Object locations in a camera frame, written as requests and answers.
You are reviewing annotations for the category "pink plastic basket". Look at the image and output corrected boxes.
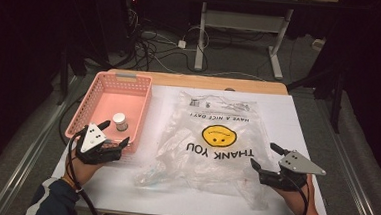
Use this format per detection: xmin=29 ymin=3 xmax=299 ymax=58
xmin=63 ymin=69 xmax=154 ymax=155

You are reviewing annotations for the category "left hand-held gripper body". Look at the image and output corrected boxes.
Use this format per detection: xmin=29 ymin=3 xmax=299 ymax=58
xmin=74 ymin=122 xmax=125 ymax=167

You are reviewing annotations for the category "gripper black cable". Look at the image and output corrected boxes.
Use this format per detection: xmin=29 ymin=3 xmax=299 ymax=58
xmin=63 ymin=128 xmax=110 ymax=215
xmin=283 ymin=174 xmax=312 ymax=215

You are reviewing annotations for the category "small plastic bottle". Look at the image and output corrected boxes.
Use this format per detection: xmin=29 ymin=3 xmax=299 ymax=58
xmin=111 ymin=112 xmax=130 ymax=133

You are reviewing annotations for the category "desk with white frame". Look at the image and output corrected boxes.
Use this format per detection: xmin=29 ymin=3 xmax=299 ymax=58
xmin=180 ymin=0 xmax=340 ymax=84

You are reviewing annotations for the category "white board sheet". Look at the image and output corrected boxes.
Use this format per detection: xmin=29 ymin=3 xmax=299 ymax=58
xmin=49 ymin=78 xmax=335 ymax=215

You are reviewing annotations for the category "clear smiley plastic bag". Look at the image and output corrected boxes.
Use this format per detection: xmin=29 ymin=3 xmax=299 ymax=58
xmin=132 ymin=87 xmax=280 ymax=212

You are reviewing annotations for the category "person's right hand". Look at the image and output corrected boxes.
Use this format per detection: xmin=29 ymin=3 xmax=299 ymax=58
xmin=270 ymin=172 xmax=323 ymax=215

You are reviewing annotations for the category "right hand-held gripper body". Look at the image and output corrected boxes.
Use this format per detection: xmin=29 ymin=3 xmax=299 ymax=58
xmin=258 ymin=147 xmax=329 ymax=195

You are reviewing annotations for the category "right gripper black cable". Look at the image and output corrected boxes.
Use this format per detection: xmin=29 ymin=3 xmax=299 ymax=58
xmin=283 ymin=174 xmax=312 ymax=215

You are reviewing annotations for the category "person's left hand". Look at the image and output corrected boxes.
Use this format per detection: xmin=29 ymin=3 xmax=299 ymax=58
xmin=63 ymin=146 xmax=105 ymax=188

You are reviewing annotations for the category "black metal stand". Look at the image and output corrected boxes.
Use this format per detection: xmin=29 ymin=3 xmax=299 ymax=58
xmin=49 ymin=42 xmax=83 ymax=108
xmin=283 ymin=57 xmax=348 ymax=135

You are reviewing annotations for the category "tangle of black cables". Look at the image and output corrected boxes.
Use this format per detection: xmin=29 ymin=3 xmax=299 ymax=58
xmin=124 ymin=8 xmax=212 ymax=76

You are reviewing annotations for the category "metal floor rail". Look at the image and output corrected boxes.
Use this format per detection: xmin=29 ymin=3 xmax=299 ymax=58
xmin=316 ymin=129 xmax=381 ymax=215
xmin=0 ymin=72 xmax=81 ymax=215

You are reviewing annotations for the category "thin white floor cable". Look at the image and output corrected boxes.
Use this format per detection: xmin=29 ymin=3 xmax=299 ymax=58
xmin=151 ymin=54 xmax=269 ymax=82

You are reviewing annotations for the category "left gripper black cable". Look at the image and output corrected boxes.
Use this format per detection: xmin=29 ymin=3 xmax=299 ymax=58
xmin=63 ymin=128 xmax=110 ymax=215

